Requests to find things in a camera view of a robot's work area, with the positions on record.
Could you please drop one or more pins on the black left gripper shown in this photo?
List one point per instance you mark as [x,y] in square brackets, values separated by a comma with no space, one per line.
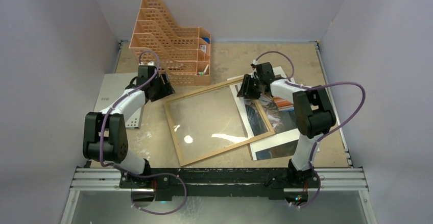
[166,90]

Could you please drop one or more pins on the wooden picture frame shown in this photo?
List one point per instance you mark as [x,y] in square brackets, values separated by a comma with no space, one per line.
[220,151]

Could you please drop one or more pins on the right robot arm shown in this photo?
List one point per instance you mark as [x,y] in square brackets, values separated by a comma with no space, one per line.
[314,115]

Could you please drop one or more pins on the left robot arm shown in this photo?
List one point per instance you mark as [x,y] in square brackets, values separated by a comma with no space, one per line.
[105,137]

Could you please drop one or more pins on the red white item in organizer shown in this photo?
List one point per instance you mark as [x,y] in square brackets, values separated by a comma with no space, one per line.
[203,48]

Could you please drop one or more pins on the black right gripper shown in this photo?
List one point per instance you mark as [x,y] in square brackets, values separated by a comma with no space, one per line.
[248,86]

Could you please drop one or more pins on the printed photo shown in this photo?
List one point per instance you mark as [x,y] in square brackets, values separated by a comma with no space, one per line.
[277,121]

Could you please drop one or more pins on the transparent acrylic sheet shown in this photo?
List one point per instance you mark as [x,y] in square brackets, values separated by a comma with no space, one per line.
[213,124]

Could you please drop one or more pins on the white photo mat board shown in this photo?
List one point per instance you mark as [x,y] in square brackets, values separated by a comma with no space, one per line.
[287,138]

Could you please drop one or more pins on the green white item in organizer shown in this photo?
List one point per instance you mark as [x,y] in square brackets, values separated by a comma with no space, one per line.
[203,70]

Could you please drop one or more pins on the grey booklet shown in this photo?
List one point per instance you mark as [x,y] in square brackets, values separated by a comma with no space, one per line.
[112,88]

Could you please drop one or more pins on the orange plastic file organizer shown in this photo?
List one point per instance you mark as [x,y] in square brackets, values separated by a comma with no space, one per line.
[177,47]

